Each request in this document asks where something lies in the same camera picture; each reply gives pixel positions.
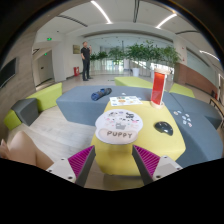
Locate red box on white stand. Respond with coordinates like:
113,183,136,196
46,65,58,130
150,68,170,109

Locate wooden chair at right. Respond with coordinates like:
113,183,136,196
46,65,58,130
209,98,224,128

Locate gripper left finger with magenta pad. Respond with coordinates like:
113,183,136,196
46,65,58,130
47,146,96,187

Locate white puppy mouse pad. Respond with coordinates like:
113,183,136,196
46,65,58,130
95,109,143,145

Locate wall-mounted black screen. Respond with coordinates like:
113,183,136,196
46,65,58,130
0,58,17,88

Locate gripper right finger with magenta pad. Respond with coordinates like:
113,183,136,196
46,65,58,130
132,145,182,185

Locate small scattered stickers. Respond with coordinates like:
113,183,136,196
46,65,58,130
173,110,192,127

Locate red fire extinguisher box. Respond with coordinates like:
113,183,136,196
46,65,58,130
73,67,80,76

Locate grey modular sofa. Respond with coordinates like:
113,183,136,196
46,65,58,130
56,86,223,167

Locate yellow-green table block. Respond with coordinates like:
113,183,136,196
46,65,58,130
91,101,186,176

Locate potted green plant white pot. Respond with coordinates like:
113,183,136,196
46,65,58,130
126,43,147,77

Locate person's bare knee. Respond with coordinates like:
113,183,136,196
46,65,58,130
0,131,54,170

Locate white printed paper sheet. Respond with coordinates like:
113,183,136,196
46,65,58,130
110,96,141,106

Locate green and grey side bench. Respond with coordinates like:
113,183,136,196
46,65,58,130
3,83,62,130

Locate black computer mouse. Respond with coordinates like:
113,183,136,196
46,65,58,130
154,121,173,136

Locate standing man in black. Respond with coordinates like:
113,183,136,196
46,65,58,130
81,41,92,81

